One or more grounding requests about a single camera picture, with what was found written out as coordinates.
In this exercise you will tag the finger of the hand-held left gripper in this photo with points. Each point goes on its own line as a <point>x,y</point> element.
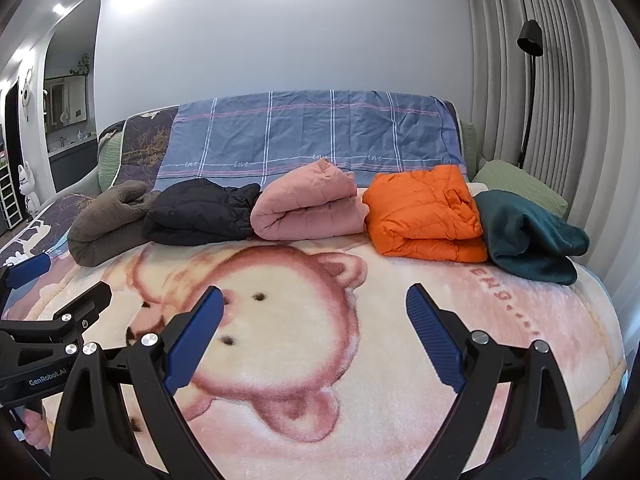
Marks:
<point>30,266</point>
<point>85,305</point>

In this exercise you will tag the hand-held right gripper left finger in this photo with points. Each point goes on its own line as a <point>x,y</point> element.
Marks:
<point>195,340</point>

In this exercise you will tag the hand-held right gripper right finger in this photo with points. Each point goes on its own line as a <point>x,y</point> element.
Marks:
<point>435,340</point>

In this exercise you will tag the black puffer jacket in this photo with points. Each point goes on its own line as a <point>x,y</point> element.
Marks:
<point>200,215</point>

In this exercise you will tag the person's left hand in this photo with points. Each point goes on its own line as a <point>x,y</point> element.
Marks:
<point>36,427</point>

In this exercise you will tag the white ladder rack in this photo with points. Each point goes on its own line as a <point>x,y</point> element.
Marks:
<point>10,195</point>

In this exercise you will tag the grey-brown fleece garment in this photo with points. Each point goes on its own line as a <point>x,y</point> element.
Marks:
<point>105,230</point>

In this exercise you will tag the white cat figurine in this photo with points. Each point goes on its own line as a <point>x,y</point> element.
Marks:
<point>28,187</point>

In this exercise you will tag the cream bear printed blanket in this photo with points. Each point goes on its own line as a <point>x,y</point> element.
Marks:
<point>350,360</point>

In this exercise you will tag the dark grey cabinet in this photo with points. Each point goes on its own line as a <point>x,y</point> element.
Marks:
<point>72,165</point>

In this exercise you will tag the orange puffer jacket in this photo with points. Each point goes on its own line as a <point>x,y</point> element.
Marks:
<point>420,215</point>

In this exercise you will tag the dark teal garment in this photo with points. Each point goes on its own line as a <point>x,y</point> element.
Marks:
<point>525,240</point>

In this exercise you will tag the dark floral printed quilt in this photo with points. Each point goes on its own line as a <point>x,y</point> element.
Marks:
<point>145,140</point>

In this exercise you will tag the pink puffer jacket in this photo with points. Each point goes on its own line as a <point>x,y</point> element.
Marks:
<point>305,205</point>

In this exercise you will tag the green pillow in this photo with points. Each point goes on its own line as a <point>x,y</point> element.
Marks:
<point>520,180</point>

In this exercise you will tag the potted green plant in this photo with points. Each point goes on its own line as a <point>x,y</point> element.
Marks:
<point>82,65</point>

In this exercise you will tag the blue plaid sheet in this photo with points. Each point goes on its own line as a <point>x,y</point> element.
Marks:
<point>300,130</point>

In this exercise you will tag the pale grey curtain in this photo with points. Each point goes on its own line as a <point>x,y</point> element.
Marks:
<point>575,110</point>

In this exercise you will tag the black floor lamp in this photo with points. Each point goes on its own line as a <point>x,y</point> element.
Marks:
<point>530,37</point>

